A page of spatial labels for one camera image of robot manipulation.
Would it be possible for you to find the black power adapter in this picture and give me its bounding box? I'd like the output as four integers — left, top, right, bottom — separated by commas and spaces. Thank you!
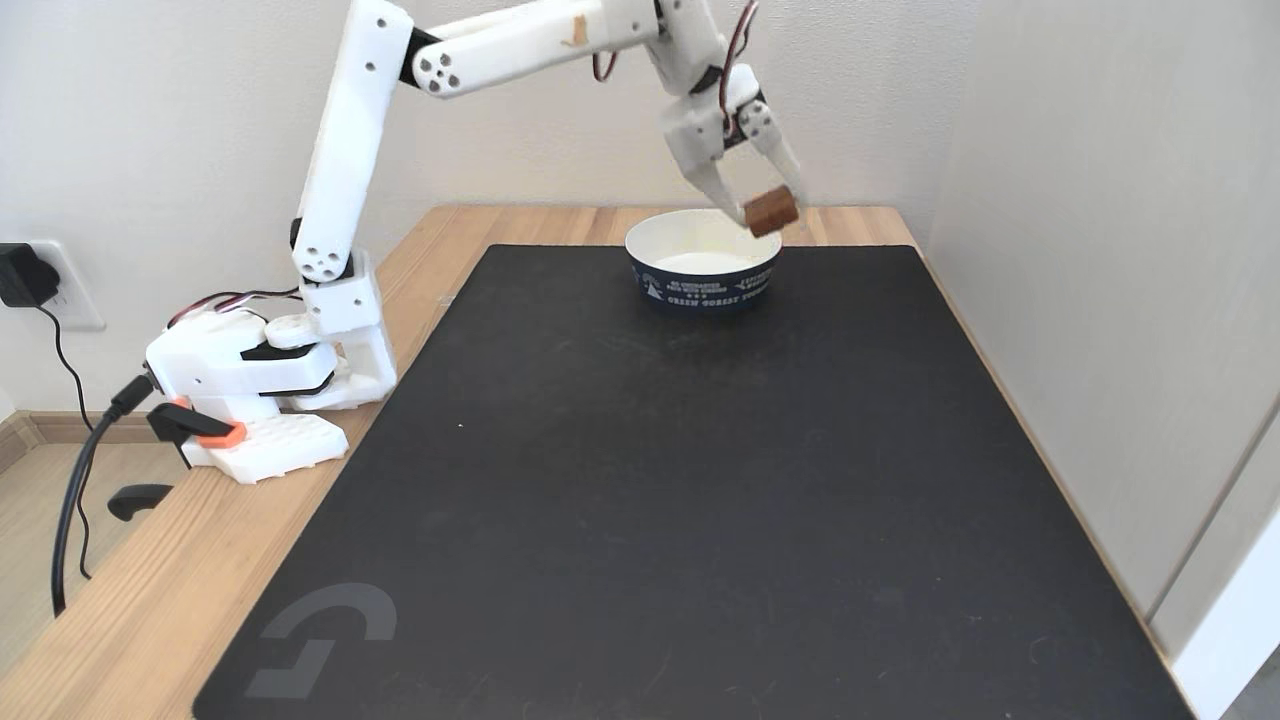
0, 243, 61, 309

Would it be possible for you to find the red black servo wire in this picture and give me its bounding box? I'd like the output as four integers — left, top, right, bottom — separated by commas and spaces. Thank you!
722, 0, 763, 136

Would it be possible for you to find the white navy paper bowl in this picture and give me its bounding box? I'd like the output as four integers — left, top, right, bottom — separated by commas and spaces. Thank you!
625, 209, 783, 313

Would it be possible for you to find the black desk mat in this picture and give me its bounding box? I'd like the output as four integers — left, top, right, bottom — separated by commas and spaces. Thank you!
193, 245, 1196, 720

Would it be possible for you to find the black orange table clamp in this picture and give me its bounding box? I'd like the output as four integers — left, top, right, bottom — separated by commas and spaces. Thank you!
108, 398, 248, 523

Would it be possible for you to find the thick black cable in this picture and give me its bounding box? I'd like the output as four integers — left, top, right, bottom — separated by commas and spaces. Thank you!
52, 375, 156, 616

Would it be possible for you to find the thin black cable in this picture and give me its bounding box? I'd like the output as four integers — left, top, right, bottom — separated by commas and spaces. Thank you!
36, 305, 96, 581

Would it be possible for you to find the white door frame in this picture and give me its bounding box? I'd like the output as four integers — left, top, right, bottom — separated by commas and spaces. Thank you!
1148, 400, 1280, 720

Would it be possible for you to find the brown block toy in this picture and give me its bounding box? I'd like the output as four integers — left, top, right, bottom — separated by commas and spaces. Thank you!
745, 186, 800, 239

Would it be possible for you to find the white wall outlet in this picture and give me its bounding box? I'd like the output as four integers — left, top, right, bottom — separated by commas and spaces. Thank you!
30, 240, 107, 332

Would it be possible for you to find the wooden baseboard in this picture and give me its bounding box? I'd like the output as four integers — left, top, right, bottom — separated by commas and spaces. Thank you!
0, 410, 153, 473

